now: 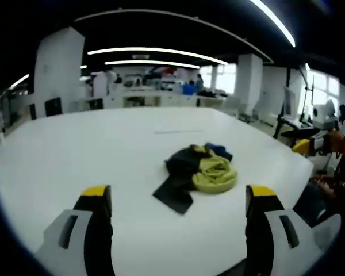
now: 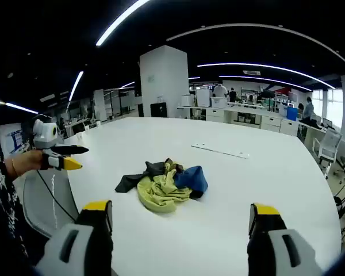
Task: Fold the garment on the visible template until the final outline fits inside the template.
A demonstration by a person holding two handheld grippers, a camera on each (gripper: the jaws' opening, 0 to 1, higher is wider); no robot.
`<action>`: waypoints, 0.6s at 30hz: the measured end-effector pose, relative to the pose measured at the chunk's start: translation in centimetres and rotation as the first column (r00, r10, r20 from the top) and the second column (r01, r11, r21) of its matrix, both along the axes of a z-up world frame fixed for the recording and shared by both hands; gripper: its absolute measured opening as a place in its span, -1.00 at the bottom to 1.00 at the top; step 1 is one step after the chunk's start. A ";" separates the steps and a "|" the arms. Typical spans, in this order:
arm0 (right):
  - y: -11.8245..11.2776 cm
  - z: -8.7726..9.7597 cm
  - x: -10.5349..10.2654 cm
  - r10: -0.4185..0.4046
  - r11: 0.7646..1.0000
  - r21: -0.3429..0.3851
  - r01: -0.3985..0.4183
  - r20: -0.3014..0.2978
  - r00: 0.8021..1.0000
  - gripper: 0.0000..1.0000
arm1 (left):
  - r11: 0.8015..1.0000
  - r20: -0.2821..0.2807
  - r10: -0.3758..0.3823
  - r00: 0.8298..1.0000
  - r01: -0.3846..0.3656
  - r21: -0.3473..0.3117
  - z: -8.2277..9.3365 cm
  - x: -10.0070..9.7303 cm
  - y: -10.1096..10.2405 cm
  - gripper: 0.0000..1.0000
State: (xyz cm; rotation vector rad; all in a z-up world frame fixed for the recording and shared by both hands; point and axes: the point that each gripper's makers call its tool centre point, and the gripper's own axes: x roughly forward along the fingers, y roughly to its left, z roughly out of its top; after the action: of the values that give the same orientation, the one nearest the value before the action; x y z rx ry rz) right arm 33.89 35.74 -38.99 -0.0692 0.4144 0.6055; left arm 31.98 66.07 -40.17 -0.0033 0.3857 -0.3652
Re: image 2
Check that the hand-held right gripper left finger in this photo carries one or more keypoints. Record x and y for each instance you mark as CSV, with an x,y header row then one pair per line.
x,y
74,253

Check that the grey chair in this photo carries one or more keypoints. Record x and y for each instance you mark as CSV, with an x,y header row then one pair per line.
x,y
40,207

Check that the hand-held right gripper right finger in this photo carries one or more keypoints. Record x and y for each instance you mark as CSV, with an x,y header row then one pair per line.
x,y
276,253

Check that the person's left hand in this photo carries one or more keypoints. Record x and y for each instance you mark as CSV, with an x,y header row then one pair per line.
x,y
30,161

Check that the curved ceiling light strip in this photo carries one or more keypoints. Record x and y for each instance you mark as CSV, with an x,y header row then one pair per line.
x,y
264,79
264,65

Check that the black cabinet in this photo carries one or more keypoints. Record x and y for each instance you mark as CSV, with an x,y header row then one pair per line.
x,y
158,110

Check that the blue and white board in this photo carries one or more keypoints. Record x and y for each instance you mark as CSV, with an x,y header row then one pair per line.
x,y
15,141

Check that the person's dark printed shirt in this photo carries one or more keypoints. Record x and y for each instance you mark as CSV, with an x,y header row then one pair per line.
x,y
3,218

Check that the white cabinet counter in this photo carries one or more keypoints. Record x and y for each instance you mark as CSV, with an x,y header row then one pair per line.
x,y
271,122

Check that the yellow blue grey garment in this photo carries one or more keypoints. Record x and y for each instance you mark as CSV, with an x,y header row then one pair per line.
x,y
158,189

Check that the ceiling air vent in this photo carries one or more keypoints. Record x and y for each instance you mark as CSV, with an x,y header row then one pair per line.
x,y
251,72

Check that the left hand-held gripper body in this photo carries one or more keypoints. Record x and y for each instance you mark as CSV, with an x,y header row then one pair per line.
x,y
44,136

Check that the white storage bin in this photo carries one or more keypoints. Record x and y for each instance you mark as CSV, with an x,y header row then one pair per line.
x,y
219,102

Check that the white strip with holes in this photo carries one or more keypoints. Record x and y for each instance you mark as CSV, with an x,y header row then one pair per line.
x,y
218,150

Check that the white office chair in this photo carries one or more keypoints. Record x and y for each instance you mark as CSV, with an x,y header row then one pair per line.
x,y
330,143

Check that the white box appliance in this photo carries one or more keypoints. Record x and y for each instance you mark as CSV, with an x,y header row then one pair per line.
x,y
204,98
187,101

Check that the straight ceiling light strip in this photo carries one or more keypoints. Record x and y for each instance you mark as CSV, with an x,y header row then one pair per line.
x,y
112,25
76,84
17,107

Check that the dark cloth pile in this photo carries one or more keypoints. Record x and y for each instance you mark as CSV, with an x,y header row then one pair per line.
x,y
312,123

